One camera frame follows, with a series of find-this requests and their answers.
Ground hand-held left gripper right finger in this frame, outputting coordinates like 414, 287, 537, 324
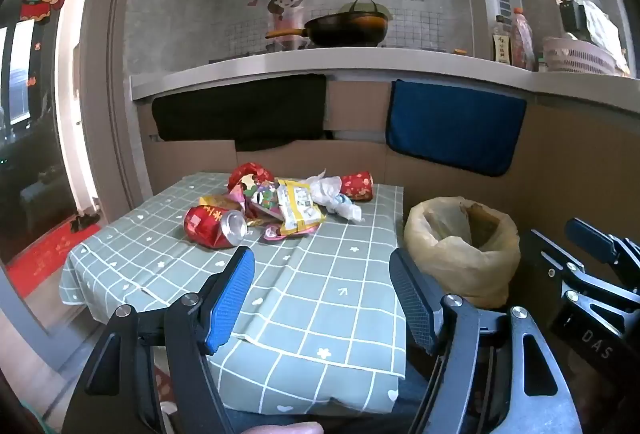
389, 246, 583, 434

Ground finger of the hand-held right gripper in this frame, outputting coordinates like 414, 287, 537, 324
565, 217, 640, 275
520, 229, 640, 315

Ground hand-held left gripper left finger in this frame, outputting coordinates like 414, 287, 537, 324
61, 245, 257, 434

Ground bin with yellow bag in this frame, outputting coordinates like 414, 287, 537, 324
404, 196, 521, 310

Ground crushed red drink can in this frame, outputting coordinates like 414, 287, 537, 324
183, 205, 249, 249

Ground small pink wrapper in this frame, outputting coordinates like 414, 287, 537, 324
262, 221, 301, 242

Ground orange snack packet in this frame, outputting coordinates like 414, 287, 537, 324
199, 195, 241, 212

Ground purple colourful snack packet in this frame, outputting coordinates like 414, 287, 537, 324
250, 181, 281, 215

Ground yellow snack packet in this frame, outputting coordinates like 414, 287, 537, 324
276, 179, 325, 236

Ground red wrapper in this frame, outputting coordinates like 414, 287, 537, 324
228, 162, 275, 195

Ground white tissue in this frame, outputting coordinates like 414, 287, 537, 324
306, 169, 363, 222

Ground green checked tablecloth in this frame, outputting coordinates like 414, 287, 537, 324
60, 171, 405, 415

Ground blue hanging towel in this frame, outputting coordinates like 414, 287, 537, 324
386, 79, 528, 178

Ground dark shoes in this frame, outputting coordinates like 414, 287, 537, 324
70, 213, 101, 233

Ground pink plastic basket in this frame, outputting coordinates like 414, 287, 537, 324
542, 36, 631, 76

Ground black hanging cloth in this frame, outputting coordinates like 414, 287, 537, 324
151, 74, 328, 152

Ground red floor mat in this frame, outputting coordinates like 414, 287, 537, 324
6, 224, 101, 297

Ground white hanging cloth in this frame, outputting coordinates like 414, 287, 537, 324
582, 1, 628, 65

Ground orange capped plastic bottle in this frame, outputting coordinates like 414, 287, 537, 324
510, 7, 536, 70

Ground dark sauce bottle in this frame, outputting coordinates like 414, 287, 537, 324
491, 15, 512, 64

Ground black knife holder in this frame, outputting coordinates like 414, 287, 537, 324
559, 0, 588, 32

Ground white kitchen counter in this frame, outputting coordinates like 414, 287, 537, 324
130, 46, 640, 102

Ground black wok with orange handle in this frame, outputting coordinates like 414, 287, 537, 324
265, 11, 390, 49

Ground cartoon girl wall sticker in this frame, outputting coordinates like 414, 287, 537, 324
267, 0, 307, 50

